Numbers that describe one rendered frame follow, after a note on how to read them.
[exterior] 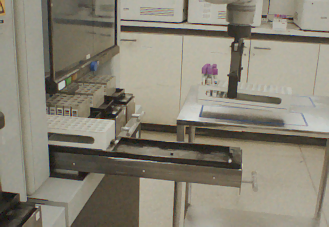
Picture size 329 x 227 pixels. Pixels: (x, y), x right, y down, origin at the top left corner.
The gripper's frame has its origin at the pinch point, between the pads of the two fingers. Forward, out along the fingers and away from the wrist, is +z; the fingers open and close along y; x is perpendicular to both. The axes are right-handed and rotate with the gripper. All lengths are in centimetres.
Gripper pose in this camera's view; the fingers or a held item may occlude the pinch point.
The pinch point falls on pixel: (234, 87)
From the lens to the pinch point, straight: 144.1
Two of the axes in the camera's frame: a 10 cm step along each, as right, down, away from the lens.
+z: -0.4, 9.5, 3.2
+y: 2.5, -3.0, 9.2
